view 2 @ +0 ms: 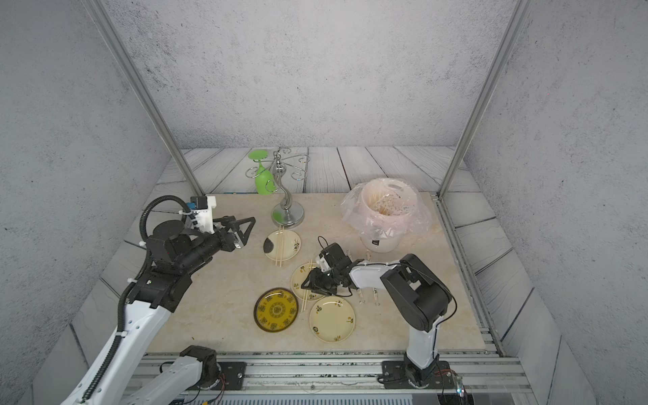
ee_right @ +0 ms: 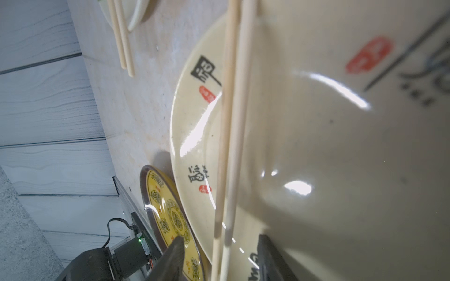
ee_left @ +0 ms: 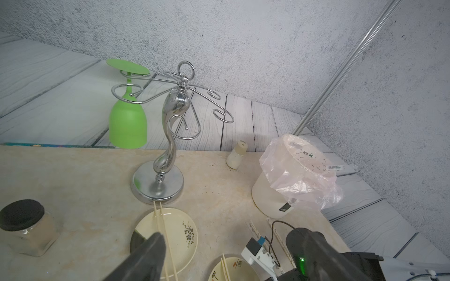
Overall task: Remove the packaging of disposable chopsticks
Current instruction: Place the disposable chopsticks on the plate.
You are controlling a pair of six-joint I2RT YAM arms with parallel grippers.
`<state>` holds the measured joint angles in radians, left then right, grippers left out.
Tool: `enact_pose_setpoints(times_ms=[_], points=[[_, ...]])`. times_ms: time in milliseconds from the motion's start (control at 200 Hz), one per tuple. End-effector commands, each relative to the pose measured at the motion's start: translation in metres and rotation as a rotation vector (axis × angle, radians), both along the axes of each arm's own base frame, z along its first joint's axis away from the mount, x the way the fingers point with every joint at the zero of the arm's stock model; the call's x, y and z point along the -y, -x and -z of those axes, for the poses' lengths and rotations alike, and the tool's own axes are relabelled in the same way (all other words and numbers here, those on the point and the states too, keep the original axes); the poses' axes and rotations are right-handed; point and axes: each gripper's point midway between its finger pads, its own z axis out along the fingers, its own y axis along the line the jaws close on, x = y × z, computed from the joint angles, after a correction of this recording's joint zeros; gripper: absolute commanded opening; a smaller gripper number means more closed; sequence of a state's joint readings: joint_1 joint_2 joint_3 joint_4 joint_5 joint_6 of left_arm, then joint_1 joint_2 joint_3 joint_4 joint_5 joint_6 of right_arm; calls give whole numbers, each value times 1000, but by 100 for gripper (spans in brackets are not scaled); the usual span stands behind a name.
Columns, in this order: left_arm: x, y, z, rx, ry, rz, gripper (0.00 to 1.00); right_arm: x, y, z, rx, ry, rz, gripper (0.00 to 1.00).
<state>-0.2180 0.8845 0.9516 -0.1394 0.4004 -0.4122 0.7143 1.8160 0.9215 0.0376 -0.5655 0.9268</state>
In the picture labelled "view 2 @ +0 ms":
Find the cream floral plate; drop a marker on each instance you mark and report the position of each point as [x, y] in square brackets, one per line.
[332, 320]
[298, 278]

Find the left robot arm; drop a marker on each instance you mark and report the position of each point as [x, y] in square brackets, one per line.
[174, 254]

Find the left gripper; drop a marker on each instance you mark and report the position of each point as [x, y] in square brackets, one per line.
[236, 240]

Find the right aluminium frame post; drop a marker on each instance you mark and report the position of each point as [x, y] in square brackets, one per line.
[497, 68]

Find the white bucket with pink bag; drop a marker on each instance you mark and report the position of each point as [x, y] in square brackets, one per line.
[384, 210]

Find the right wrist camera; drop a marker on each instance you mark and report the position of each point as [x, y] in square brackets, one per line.
[325, 262]

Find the yellow patterned plate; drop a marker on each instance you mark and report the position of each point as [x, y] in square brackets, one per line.
[276, 310]

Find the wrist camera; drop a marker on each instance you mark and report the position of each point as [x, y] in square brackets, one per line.
[202, 218]
[325, 262]

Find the aluminium frame post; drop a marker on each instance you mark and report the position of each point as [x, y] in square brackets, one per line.
[497, 68]
[108, 32]

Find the bare wooden chopstick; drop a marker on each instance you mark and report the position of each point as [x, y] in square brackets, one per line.
[278, 247]

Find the silver metal hook stand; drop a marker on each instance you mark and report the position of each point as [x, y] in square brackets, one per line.
[288, 168]

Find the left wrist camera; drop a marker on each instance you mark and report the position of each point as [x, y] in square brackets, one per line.
[202, 218]

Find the cream floral plate front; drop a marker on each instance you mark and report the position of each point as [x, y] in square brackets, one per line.
[332, 320]

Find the cream floral plate middle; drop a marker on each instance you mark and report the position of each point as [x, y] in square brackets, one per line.
[298, 278]

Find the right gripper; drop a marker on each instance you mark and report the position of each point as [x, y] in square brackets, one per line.
[315, 282]

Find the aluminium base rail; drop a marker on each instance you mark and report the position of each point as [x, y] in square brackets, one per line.
[469, 376]

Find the left aluminium frame post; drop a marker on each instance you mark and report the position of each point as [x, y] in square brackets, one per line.
[108, 32]

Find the cream plate with black spot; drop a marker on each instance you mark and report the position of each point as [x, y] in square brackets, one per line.
[292, 245]

